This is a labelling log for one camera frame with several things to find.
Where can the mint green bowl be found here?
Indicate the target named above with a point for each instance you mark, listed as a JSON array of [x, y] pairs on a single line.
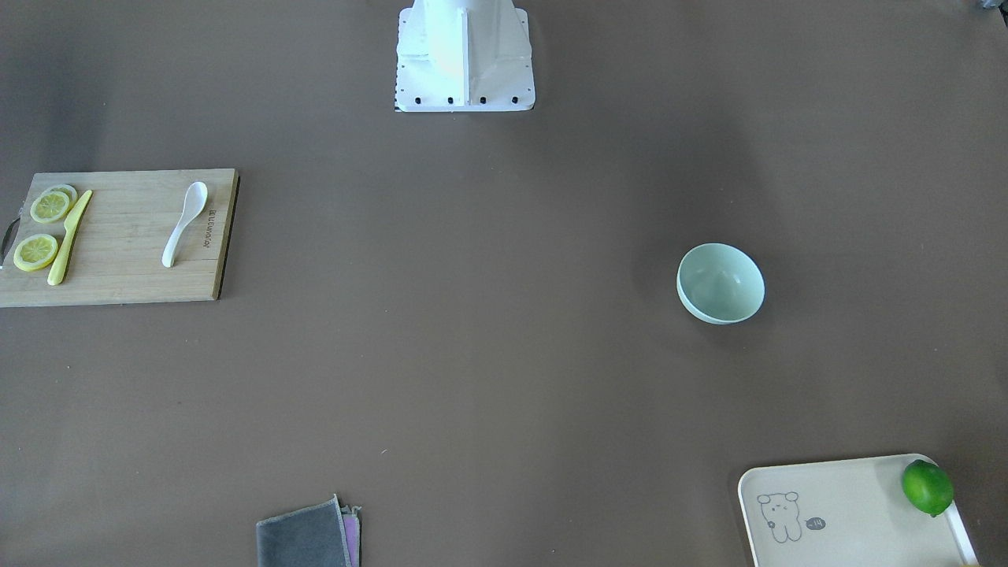
[[719, 284]]

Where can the white ceramic spoon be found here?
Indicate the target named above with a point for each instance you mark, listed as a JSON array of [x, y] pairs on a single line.
[[193, 204]]

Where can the grey folded cloth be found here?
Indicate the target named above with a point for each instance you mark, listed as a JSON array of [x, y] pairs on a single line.
[[328, 534]]

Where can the bamboo cutting board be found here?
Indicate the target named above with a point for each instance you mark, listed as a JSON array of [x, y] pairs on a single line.
[[117, 250]]

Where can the cream rabbit tray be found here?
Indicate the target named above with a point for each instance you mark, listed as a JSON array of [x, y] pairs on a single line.
[[850, 512]]

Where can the yellow plastic knife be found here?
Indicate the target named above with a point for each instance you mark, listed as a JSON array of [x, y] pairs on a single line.
[[57, 271]]

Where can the lemon slice upper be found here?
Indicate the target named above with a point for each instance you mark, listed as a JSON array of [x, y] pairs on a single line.
[[50, 207]]

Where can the lemon slice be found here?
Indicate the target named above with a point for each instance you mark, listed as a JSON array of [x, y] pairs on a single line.
[[36, 252], [50, 207]]

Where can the lemon slice lower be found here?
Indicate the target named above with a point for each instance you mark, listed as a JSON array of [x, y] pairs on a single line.
[[36, 252]]

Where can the green lime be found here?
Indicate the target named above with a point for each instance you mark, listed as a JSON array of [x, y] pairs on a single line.
[[927, 487]]

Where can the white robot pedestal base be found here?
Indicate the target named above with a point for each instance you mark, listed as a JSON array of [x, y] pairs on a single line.
[[464, 56]]

